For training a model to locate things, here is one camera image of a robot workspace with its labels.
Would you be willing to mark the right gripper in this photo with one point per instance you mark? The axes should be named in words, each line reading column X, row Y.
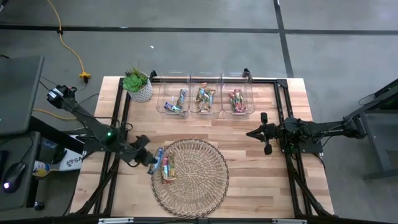
column 272, row 132

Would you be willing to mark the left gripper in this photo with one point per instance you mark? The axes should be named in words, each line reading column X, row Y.
column 141, row 154

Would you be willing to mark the blue-wrapped granola bar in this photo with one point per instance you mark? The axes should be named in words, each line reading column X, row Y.
column 160, row 153
column 182, row 98
column 172, row 107

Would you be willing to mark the red-wrapped granola bar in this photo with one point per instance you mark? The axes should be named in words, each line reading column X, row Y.
column 243, row 104
column 165, row 169
column 237, row 96
column 232, row 100

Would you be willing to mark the green-wrapped granola bar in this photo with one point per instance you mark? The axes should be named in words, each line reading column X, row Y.
column 207, row 101
column 213, row 96
column 203, row 106
column 172, row 168
column 201, row 91

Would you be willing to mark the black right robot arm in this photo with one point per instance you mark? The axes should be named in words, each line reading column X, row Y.
column 326, row 129

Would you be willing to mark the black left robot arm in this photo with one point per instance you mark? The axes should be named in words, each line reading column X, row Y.
column 105, row 138

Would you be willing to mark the clear plastic bin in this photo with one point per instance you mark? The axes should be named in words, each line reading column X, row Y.
column 218, row 109
column 164, row 90
column 250, row 93

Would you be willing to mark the round woven placemat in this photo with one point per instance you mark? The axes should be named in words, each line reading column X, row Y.
column 199, row 186

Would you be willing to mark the black clamp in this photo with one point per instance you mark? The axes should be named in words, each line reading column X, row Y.
column 153, row 75
column 247, row 73

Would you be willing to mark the succulent in patterned white pot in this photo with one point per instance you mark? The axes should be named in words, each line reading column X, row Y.
column 136, row 83

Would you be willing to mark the white printed box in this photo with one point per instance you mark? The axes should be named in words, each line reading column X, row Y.
column 73, row 161

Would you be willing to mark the plastic bottle yellow label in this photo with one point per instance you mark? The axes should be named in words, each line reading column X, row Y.
column 40, row 168

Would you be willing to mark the dark metal stand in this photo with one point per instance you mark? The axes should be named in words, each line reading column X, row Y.
column 377, row 140

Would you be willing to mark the black caster wheel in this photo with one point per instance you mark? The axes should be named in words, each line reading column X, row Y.
column 39, row 206

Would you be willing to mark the dark grey desk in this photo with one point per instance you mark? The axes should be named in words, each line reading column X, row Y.
column 18, row 146

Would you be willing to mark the black computer mouse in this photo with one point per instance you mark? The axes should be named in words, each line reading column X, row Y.
column 14, row 177

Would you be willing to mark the dark grey monitor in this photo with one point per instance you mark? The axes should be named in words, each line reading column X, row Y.
column 18, row 93

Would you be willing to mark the silver metal bracket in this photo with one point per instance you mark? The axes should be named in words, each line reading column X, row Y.
column 115, row 221
column 289, row 221

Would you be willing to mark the black aluminium table frame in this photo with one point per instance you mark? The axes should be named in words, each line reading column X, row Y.
column 118, row 93

